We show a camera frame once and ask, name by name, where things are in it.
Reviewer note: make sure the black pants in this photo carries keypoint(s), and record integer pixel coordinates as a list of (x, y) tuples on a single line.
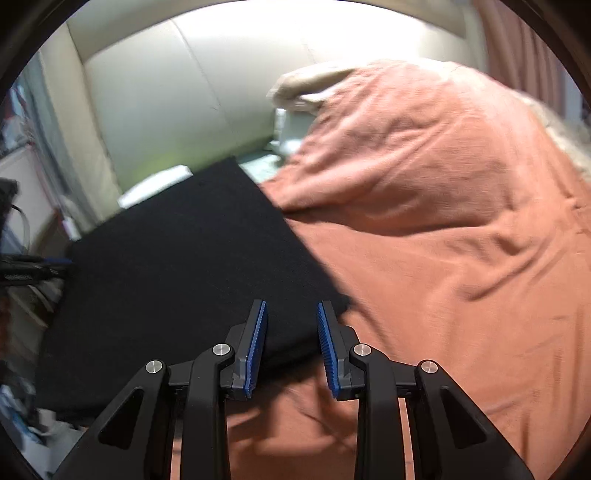
[(184, 258)]

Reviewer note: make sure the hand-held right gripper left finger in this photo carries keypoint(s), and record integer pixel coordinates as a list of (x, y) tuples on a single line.
[(256, 350)]

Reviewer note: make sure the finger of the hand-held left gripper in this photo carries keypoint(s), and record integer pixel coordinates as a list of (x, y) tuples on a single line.
[(57, 264)]

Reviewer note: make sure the white cloth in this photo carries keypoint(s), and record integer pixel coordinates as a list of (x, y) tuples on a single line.
[(157, 182)]

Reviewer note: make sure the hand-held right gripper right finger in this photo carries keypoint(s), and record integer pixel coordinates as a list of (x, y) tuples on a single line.
[(328, 355)]

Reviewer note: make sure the beige pillow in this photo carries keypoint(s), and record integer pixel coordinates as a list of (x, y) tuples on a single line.
[(304, 78)]

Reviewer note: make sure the orange blanket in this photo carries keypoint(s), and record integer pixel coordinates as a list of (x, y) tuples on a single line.
[(438, 230)]

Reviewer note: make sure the pink curtain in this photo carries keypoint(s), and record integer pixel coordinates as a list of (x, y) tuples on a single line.
[(521, 46)]

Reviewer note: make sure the cream padded headboard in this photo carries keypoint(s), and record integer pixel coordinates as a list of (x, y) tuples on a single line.
[(184, 92)]

